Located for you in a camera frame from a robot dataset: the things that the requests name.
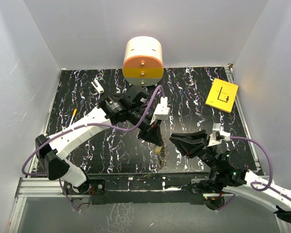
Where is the yellow book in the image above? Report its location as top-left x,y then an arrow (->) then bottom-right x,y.
206,79 -> 238,113

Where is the yellow tagged key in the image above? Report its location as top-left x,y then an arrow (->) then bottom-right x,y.
154,146 -> 162,153

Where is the round three-drawer mini cabinet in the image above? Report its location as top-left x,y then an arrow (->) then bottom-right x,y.
122,36 -> 163,87

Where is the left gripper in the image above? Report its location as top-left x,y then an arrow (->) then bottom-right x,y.
128,106 -> 162,146

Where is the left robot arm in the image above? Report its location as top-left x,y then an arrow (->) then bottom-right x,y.
35,85 -> 170,194

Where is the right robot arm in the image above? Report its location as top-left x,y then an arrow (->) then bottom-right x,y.
170,124 -> 291,224

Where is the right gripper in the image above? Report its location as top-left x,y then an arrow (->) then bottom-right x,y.
169,130 -> 223,172

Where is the yellow marker pen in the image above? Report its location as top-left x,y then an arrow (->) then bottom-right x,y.
69,109 -> 77,126

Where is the large key organizer ring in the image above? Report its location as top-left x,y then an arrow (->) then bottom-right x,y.
157,145 -> 169,169

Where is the aluminium frame rail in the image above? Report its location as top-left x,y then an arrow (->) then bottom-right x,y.
16,176 -> 278,197

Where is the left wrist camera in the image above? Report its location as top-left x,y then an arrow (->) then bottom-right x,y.
151,97 -> 170,123

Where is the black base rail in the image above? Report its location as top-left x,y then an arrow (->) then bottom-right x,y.
59,171 -> 236,206

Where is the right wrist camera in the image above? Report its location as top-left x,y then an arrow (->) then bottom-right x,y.
207,123 -> 231,147

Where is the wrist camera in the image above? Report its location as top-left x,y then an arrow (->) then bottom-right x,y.
207,123 -> 231,147
151,97 -> 170,123

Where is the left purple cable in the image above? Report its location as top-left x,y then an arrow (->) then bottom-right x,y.
21,86 -> 165,211

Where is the white plastic clip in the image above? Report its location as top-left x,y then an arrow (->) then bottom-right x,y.
91,78 -> 104,94

